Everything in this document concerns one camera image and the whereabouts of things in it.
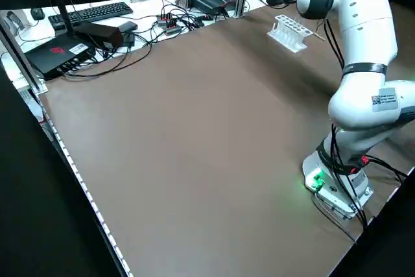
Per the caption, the white test tube rack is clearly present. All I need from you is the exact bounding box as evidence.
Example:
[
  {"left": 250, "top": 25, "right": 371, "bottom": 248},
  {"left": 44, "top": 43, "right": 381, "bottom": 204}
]
[{"left": 266, "top": 14, "right": 313, "bottom": 54}]

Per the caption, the usb hub with red plugs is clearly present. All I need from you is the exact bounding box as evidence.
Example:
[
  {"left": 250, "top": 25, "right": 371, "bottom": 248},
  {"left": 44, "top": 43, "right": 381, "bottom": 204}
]
[{"left": 156, "top": 12, "right": 183, "bottom": 36}]

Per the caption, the foot green light block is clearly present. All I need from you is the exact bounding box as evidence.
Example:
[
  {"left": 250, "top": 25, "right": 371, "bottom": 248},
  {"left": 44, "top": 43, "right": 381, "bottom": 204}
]
[{"left": 304, "top": 168, "right": 326, "bottom": 193}]

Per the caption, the small grey adapter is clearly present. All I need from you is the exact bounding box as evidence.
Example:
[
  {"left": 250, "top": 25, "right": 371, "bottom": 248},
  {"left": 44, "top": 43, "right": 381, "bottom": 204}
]
[{"left": 117, "top": 20, "right": 139, "bottom": 31}]

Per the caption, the dark brown rectangular box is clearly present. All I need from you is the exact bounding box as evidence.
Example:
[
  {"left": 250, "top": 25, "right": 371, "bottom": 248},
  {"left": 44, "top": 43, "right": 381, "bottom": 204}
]
[{"left": 74, "top": 21, "right": 125, "bottom": 51}]

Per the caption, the black keyboard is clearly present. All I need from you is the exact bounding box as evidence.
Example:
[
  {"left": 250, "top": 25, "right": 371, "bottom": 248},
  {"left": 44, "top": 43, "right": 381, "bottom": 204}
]
[{"left": 47, "top": 1, "right": 134, "bottom": 30}]

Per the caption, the black box with red logo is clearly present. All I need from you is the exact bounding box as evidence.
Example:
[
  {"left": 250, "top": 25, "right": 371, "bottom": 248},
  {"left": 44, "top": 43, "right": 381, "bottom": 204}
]
[{"left": 25, "top": 32, "right": 97, "bottom": 80}]

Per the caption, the grey handheld device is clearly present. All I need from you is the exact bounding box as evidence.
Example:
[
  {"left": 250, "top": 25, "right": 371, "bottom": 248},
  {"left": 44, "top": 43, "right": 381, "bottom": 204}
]
[{"left": 6, "top": 10, "right": 26, "bottom": 33}]

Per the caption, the long black desk cable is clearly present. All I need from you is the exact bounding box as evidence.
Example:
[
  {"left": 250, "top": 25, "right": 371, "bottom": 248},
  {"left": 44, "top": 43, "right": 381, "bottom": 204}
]
[{"left": 63, "top": 35, "right": 153, "bottom": 78}]

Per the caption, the aluminium table edge rail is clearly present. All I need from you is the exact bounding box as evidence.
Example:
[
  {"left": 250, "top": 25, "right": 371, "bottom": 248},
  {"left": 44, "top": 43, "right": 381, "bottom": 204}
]
[{"left": 38, "top": 90, "right": 134, "bottom": 277}]

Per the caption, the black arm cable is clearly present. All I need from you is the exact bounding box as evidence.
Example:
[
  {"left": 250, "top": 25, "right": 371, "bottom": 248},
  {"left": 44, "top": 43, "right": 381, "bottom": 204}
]
[{"left": 324, "top": 17, "right": 347, "bottom": 72}]

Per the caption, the black base cable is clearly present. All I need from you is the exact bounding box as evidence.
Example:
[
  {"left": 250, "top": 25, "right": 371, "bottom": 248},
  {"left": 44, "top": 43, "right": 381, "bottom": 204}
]
[{"left": 329, "top": 124, "right": 408, "bottom": 231}]

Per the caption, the slim aluminium frame post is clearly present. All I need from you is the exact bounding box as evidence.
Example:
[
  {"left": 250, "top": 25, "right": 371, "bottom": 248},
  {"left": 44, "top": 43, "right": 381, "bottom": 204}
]
[{"left": 0, "top": 17, "right": 49, "bottom": 93}]

